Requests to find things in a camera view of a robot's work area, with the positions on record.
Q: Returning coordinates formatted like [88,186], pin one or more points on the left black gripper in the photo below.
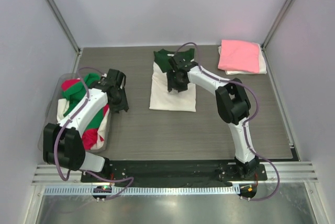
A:
[122,105]

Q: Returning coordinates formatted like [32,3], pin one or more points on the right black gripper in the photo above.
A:
[171,85]

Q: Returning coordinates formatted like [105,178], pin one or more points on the white and green raglan shirt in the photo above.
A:
[166,93]

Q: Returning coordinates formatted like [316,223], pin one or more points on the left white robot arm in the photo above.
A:
[90,99]

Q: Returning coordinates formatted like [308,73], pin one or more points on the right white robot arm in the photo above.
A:
[232,102]

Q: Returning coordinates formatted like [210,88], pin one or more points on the red green white shirt pile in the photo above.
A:
[94,135]

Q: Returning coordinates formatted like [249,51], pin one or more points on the clear plastic bin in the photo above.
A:
[51,115]

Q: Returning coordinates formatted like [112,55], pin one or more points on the folded pink shirt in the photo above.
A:
[238,56]

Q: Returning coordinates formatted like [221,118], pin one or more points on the folded white shirt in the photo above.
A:
[257,64]

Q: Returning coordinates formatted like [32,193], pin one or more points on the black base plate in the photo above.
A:
[182,173]

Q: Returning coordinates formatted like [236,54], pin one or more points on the left aluminium frame post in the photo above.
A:
[54,8]

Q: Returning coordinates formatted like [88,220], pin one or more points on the aluminium frame post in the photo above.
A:
[54,8]
[276,23]

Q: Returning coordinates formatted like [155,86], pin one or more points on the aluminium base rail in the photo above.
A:
[48,175]

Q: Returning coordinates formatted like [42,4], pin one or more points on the white slotted cable duct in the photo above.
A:
[95,190]

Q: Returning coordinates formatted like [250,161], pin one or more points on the right aluminium frame post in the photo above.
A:
[276,23]

